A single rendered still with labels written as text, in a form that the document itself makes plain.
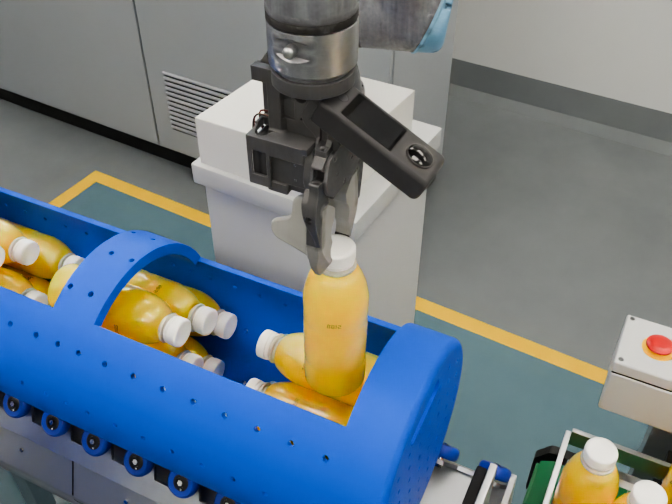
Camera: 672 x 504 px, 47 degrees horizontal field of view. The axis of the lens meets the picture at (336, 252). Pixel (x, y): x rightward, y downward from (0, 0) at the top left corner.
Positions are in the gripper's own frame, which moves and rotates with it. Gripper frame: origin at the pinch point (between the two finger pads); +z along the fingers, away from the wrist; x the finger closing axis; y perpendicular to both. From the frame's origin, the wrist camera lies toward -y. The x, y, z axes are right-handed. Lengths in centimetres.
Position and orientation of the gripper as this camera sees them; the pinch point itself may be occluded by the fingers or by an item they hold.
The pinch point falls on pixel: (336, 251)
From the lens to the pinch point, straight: 76.6
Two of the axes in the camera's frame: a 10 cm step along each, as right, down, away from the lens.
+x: -4.4, 5.9, -6.7
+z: 0.0, 7.5, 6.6
